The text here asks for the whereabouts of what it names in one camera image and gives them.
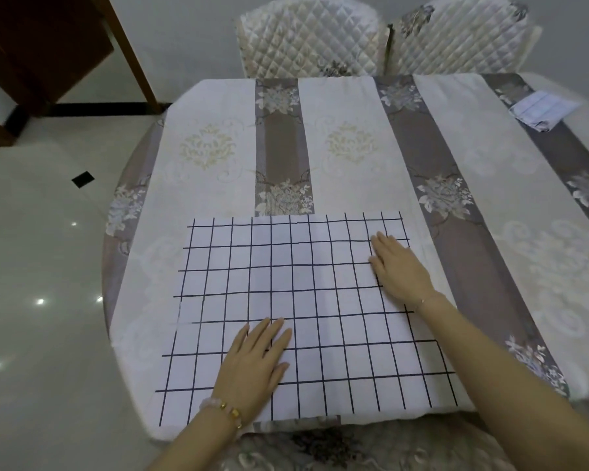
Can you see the person's right hand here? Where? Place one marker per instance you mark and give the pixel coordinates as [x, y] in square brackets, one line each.
[402, 272]

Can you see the black floor socket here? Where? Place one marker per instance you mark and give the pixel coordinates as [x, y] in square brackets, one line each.
[82, 179]

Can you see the person's right thumb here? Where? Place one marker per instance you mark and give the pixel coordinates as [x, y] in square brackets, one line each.
[377, 267]

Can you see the person's left hand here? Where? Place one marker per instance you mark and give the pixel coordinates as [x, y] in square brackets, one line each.
[248, 367]

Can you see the floral quilted seat cushion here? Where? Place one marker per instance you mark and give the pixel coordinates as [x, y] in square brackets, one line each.
[373, 448]

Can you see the person's left thumb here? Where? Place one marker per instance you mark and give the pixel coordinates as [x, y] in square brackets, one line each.
[280, 373]

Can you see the dark brown wooden door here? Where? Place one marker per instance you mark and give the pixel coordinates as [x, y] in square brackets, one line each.
[34, 48]

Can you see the person's left middle finger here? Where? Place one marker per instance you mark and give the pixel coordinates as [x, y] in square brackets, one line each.
[274, 332]

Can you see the floral striped beige tablecloth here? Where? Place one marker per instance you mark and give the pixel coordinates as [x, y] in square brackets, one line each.
[353, 156]

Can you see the brown wooden door frame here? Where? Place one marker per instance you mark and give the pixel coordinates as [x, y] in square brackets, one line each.
[132, 58]

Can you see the folded light blue cloth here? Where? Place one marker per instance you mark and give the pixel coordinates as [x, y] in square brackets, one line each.
[542, 110]

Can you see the white black grid cloth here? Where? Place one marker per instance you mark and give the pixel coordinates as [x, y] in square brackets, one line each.
[319, 313]

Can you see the person's left forearm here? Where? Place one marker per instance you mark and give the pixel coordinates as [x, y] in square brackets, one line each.
[196, 443]

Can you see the person's left little finger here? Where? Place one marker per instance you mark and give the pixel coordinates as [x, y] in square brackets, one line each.
[238, 340]

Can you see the cream quilted floral chair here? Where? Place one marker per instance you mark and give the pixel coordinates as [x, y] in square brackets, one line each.
[461, 36]

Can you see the person's right forearm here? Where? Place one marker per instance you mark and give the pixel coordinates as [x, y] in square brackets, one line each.
[500, 382]

